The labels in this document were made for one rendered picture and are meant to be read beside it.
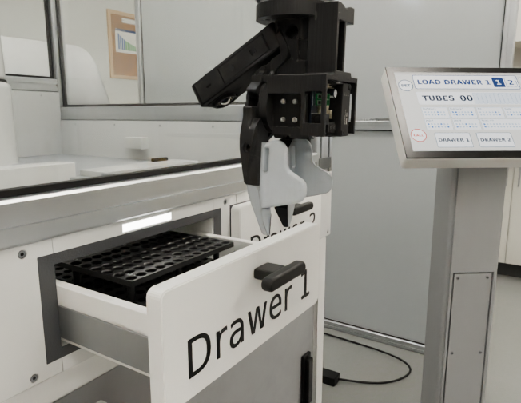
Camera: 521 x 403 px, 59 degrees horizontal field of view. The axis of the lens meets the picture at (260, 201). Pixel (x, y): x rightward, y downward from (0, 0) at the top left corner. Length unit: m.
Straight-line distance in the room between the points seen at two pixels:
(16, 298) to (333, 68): 0.36
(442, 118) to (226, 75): 0.92
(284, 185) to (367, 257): 1.85
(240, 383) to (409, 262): 1.45
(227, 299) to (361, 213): 1.81
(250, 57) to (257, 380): 0.64
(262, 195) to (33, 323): 0.26
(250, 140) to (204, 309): 0.16
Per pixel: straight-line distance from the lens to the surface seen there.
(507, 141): 1.35
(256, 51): 0.45
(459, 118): 1.34
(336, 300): 2.40
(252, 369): 0.90
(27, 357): 0.53
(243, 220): 0.72
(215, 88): 0.47
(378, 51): 2.18
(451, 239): 1.43
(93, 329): 0.49
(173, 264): 0.55
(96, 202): 0.53
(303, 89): 0.41
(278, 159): 0.43
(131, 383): 0.66
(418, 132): 1.27
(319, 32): 0.42
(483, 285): 1.51
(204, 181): 0.66
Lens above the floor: 1.07
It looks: 11 degrees down
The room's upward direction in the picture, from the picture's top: straight up
